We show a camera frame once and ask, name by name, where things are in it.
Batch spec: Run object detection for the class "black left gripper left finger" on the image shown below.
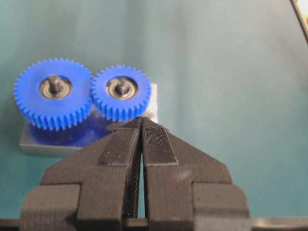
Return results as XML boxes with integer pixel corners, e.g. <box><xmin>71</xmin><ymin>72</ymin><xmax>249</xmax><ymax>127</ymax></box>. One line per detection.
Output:
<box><xmin>20</xmin><ymin>117</ymin><xmax>142</xmax><ymax>231</ymax></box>

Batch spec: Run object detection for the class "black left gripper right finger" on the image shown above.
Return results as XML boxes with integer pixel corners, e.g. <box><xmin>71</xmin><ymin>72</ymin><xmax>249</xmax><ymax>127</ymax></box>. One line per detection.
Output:
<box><xmin>142</xmin><ymin>118</ymin><xmax>249</xmax><ymax>231</ymax></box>

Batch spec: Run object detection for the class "small blue gear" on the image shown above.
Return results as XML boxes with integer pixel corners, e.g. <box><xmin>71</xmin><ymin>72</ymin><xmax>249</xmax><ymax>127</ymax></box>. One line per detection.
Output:
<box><xmin>90</xmin><ymin>65</ymin><xmax>152</xmax><ymax>122</ymax></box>

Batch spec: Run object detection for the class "steel shaft on plate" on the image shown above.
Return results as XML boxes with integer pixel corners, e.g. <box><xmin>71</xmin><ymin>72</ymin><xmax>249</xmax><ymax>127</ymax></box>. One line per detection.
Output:
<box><xmin>115</xmin><ymin>82</ymin><xmax>129</xmax><ymax>96</ymax></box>

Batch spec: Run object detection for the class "large blue gear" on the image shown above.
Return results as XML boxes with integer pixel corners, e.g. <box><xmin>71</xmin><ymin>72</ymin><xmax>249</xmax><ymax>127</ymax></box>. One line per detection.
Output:
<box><xmin>13</xmin><ymin>58</ymin><xmax>92</xmax><ymax>131</ymax></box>

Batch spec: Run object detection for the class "steel shaft under large gear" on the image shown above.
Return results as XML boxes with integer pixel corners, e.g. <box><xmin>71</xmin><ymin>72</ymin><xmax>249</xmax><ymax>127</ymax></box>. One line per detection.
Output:
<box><xmin>48</xmin><ymin>75</ymin><xmax>63</xmax><ymax>94</ymax></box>

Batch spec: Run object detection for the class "grey metal base plate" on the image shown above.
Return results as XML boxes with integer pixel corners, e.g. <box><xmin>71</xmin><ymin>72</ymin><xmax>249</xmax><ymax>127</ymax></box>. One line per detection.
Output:
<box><xmin>19</xmin><ymin>83</ymin><xmax>159</xmax><ymax>157</ymax></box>

